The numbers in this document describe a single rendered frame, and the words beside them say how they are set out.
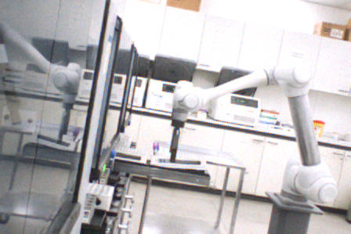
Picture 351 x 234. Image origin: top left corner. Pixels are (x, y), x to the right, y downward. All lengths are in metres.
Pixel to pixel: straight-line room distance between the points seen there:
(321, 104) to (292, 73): 3.59
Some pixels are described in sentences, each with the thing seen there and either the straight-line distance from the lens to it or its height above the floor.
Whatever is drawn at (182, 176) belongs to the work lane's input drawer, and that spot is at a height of 0.79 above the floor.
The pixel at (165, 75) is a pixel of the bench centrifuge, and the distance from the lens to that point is 4.62.
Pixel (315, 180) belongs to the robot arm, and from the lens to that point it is 1.96.
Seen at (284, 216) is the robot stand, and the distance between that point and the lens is 2.18.
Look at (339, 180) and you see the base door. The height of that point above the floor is 0.44.
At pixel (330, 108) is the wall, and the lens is 5.43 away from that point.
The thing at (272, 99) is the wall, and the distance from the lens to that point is 5.09.
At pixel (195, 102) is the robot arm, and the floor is 1.19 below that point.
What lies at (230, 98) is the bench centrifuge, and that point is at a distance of 4.34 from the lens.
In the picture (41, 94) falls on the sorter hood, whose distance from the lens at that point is 0.38.
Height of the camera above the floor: 1.26
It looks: 3 degrees down
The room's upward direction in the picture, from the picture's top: 10 degrees clockwise
